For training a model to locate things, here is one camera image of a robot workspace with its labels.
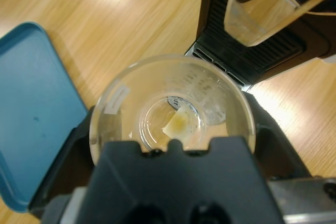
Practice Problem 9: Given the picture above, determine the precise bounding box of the clear glass cup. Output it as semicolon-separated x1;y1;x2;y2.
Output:
89;54;257;168

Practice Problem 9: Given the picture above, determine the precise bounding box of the blue plastic tray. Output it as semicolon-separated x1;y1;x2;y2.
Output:
0;21;89;214

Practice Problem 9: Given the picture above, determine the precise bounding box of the white capsule coffee machine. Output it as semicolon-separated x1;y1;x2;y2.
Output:
183;0;336;93

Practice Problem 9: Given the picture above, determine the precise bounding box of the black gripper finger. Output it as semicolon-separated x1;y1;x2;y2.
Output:
244;92;312;182
27;105;106;219

